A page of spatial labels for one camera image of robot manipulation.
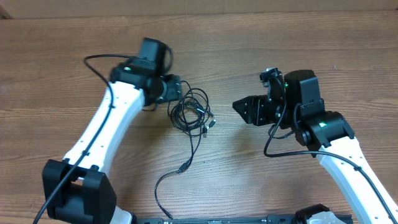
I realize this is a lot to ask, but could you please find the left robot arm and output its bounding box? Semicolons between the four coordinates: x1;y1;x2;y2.
34;37;182;223

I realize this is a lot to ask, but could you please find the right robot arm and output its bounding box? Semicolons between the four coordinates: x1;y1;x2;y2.
233;68;397;223

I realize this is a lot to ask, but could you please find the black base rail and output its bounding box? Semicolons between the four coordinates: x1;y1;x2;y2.
133;214;354;224

